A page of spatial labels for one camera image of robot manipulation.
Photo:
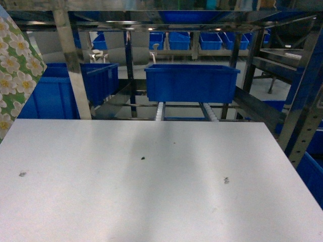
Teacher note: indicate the blue bin on rack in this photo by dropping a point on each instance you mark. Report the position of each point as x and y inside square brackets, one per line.
[191, 83]

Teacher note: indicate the steel rack frame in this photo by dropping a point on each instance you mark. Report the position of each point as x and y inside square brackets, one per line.
[301, 113]

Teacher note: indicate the flower gift bag with figures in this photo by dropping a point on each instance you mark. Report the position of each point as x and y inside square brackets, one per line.
[21, 70]

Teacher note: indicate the blue bin left stack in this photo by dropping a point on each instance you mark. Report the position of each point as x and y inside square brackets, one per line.
[53, 96]

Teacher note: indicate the grey office chair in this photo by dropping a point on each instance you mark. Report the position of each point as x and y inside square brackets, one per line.
[140, 55]

